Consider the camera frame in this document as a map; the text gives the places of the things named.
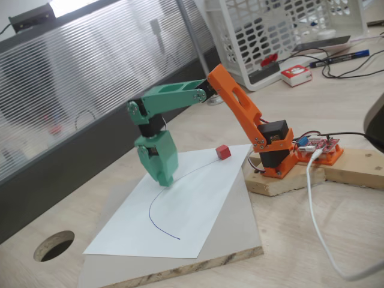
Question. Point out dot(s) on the red controller circuit board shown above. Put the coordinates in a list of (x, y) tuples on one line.
[(325, 144)]

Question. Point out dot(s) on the wooden base plank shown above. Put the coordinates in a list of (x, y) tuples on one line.
[(354, 171)]

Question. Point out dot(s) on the red cube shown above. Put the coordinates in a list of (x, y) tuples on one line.
[(223, 153)]

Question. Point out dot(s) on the white paper sheet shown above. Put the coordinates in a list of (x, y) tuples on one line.
[(192, 216)]

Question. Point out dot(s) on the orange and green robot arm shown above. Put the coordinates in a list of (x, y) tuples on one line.
[(237, 102)]

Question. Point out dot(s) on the white plastic basket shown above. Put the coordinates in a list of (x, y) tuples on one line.
[(270, 30)]

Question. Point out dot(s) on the ribbed glass desk partition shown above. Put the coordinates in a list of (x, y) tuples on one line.
[(90, 90)]

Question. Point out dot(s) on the grey chipboard panel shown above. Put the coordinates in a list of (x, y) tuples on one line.
[(237, 228)]

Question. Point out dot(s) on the green cube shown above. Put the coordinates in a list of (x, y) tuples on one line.
[(165, 181)]

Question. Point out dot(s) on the grey rounded object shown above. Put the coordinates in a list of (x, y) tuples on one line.
[(376, 111)]

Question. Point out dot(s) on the black rectangular block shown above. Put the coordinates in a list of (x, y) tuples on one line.
[(264, 73)]

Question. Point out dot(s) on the orange circuit board holder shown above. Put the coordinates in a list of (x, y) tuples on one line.
[(333, 157)]

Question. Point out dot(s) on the blue marker pen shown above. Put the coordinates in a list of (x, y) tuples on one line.
[(339, 58)]

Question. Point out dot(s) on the wooden base block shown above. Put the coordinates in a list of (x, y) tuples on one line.
[(285, 186)]

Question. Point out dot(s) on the red plastic clip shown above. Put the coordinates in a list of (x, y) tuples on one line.
[(270, 60)]

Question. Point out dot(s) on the red and white small box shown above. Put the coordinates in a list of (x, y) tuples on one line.
[(296, 76)]

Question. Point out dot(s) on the black box device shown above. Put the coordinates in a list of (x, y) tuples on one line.
[(31, 16)]

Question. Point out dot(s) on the green gripper with servo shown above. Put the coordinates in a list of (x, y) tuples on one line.
[(162, 154)]

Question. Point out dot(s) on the dark flat smartphone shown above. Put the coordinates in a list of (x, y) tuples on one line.
[(321, 43)]

